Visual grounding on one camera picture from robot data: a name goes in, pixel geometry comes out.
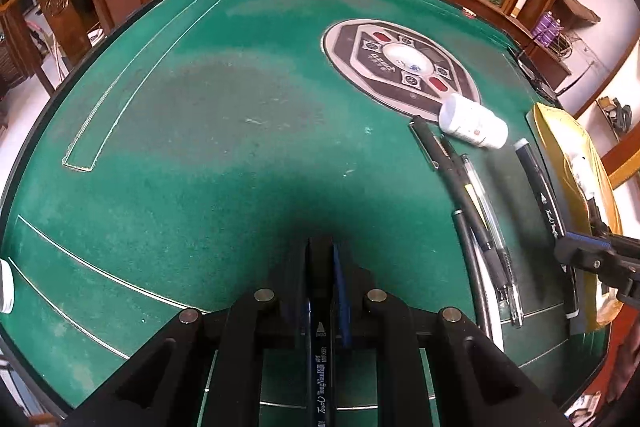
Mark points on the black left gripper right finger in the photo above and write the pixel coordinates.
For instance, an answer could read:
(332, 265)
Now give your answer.
(352, 283)

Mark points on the black slim pen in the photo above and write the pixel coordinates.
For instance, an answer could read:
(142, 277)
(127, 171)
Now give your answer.
(486, 309)

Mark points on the purple bottles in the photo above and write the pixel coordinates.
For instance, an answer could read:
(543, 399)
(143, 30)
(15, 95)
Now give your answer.
(546, 29)

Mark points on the black Touch marker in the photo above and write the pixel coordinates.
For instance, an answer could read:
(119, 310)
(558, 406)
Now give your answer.
(319, 295)

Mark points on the small red white chip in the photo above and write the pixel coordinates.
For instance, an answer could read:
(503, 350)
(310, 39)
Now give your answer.
(468, 13)

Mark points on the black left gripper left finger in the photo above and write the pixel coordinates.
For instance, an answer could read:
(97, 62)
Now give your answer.
(294, 289)

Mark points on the white barrel pen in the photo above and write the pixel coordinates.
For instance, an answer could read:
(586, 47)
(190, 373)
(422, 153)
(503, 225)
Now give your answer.
(492, 222)

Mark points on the black marker white cap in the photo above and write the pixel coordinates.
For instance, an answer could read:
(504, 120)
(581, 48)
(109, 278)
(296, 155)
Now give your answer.
(552, 219)

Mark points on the black yellow pen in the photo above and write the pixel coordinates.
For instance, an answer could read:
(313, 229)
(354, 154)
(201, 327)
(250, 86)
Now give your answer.
(444, 165)

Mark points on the white pill bottle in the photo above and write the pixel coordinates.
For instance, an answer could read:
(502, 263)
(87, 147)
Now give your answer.
(472, 122)

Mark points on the yellow-rimmed white tray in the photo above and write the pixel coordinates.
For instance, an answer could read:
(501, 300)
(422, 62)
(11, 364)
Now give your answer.
(579, 176)

